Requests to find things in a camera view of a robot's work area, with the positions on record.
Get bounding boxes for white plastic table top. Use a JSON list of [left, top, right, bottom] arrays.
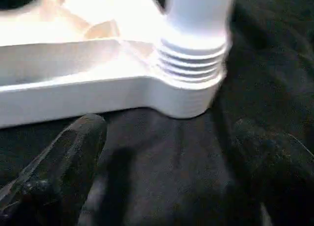
[[0, 0, 227, 129]]

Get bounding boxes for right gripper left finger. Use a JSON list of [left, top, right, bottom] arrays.
[[0, 113, 108, 226]]

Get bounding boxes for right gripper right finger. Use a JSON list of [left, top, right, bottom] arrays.
[[230, 117, 314, 226]]

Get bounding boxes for black work mat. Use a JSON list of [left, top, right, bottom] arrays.
[[0, 0, 314, 226]]

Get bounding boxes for white plastic table leg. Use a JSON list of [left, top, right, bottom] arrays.
[[156, 0, 237, 87]]

